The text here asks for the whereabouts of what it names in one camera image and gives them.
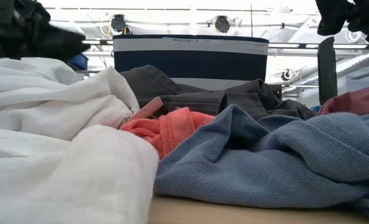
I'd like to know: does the round black ceiling lamp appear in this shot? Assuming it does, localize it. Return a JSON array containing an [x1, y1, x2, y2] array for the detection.
[[111, 14, 128, 34], [213, 15, 231, 34]]

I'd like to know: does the large white garment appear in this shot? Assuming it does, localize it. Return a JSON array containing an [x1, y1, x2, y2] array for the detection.
[[0, 57, 160, 224]]

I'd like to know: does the pink garment tag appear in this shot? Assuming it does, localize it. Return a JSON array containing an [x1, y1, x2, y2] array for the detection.
[[128, 96, 165, 122]]

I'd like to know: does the maroon garment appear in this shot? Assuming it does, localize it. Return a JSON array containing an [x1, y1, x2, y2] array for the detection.
[[316, 84, 369, 116]]

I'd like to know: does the blue-grey knit sweater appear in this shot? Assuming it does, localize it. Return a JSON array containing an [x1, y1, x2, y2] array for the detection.
[[152, 104, 369, 224]]

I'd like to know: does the blue plastic bin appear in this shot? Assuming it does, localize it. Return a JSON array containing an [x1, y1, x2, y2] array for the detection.
[[68, 53, 89, 71]]

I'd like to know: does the navy white striped fabric basket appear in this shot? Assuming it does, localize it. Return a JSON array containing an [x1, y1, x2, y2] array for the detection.
[[112, 34, 269, 91]]

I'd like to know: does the coral terry cloth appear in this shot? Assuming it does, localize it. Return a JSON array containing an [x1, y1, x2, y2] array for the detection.
[[120, 107, 216, 160]]

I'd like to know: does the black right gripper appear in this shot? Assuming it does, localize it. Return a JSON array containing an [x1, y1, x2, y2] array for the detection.
[[315, 0, 369, 43]]

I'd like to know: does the dark grey garment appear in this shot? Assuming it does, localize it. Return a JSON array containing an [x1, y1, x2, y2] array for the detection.
[[120, 64, 315, 121]]

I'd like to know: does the small black ceiling lamp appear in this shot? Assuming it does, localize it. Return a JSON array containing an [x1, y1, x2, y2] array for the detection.
[[281, 68, 294, 82]]

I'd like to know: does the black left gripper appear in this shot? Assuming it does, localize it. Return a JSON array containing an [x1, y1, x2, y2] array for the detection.
[[0, 0, 91, 62]]

